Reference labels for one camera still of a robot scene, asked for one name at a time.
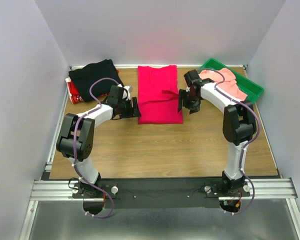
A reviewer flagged aluminium frame rail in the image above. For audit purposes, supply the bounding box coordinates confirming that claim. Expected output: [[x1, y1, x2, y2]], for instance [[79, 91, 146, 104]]
[[30, 178, 298, 201]]

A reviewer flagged green plastic bin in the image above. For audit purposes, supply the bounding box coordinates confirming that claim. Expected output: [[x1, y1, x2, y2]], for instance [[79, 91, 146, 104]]
[[197, 58, 264, 103]]

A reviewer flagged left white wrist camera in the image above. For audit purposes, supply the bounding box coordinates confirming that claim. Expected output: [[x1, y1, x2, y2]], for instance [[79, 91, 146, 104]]
[[122, 85, 133, 100]]

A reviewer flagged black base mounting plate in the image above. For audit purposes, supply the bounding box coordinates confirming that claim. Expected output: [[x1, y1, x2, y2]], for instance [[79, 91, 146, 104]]
[[68, 177, 251, 213]]

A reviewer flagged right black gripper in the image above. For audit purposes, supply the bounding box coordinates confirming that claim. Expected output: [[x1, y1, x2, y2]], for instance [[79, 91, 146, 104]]
[[176, 89, 200, 115]]

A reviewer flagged salmon pink t shirt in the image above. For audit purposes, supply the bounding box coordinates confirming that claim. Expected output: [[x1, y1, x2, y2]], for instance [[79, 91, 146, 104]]
[[198, 68, 248, 101]]

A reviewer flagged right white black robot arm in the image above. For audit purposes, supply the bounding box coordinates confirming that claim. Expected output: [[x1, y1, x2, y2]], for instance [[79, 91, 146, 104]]
[[178, 70, 260, 196]]

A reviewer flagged magenta t shirt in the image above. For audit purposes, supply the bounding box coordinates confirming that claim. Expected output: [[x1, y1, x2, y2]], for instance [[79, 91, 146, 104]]
[[137, 65, 183, 125]]

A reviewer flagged black folded t shirt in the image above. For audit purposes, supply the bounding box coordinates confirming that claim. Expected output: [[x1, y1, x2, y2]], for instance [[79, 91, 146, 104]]
[[68, 59, 124, 102]]

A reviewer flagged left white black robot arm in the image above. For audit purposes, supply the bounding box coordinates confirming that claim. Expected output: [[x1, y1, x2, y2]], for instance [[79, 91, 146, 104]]
[[56, 84, 141, 198]]

